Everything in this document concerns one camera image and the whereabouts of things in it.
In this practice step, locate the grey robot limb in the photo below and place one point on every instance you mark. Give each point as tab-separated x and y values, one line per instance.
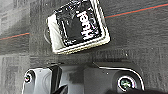
56	78

